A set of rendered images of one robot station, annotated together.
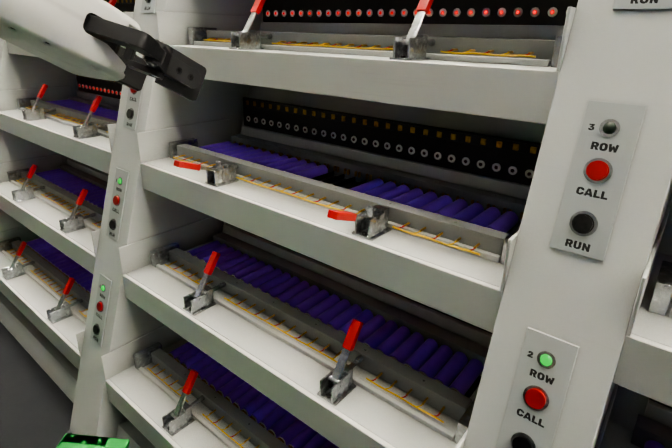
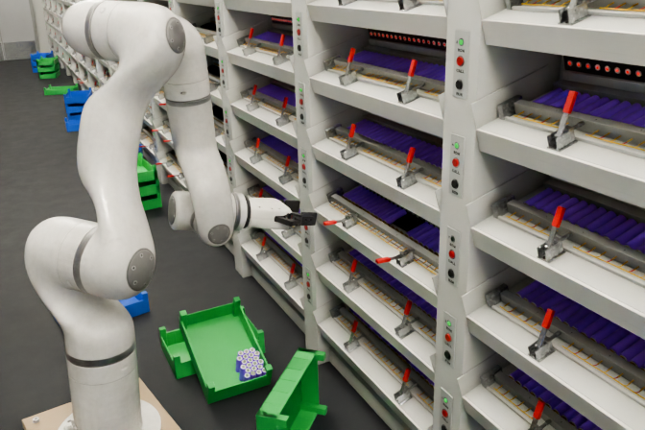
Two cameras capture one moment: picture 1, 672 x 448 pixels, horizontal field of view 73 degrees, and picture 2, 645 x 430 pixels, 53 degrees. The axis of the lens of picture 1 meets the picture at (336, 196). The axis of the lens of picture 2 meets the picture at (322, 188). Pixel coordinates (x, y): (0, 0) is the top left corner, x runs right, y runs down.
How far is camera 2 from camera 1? 1.11 m
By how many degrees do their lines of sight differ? 30
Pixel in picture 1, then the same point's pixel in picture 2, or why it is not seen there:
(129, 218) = (313, 238)
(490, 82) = (425, 208)
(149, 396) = (339, 333)
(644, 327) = (476, 312)
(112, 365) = (319, 316)
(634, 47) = (455, 209)
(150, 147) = (317, 199)
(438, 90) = (413, 206)
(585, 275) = (454, 293)
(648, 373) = (473, 329)
